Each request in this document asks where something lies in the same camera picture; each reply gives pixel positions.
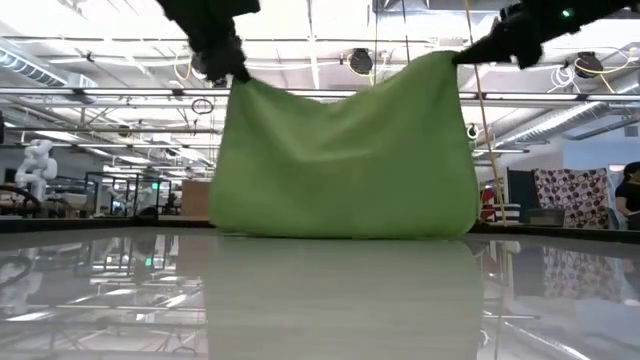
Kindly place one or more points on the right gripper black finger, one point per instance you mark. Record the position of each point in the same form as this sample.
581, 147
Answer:
485, 50

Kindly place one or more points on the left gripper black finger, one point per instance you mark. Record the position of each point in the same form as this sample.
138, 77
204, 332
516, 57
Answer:
225, 67

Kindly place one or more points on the green microfibre towel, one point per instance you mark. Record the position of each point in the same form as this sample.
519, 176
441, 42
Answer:
345, 165

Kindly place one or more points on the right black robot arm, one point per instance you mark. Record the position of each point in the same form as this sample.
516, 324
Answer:
585, 10

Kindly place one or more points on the cardboard box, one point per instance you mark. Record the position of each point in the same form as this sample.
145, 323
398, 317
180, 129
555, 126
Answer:
195, 197

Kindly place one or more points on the dark navy panel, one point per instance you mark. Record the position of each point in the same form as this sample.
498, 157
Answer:
522, 187

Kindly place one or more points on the red plastic bins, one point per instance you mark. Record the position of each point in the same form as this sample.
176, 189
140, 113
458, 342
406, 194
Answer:
487, 200

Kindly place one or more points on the light wooden workbench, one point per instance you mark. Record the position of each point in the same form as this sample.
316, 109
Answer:
185, 218

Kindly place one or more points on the black white striped box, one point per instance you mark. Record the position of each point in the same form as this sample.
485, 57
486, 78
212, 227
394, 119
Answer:
510, 212

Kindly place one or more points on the circle patterned cloth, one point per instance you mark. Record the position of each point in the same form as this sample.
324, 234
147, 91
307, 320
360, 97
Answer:
575, 192

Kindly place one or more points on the dark grey box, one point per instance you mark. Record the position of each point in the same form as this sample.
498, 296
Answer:
545, 217

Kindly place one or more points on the person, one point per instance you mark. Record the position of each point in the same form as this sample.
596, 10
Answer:
630, 195

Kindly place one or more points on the black curved hoop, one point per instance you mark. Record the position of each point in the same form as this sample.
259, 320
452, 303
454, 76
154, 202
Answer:
20, 188

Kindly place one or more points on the silver ventilation duct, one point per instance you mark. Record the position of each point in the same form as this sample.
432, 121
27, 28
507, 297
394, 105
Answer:
575, 120
30, 67

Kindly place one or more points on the black metal frame structure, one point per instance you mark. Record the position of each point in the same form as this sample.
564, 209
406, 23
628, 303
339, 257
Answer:
110, 173

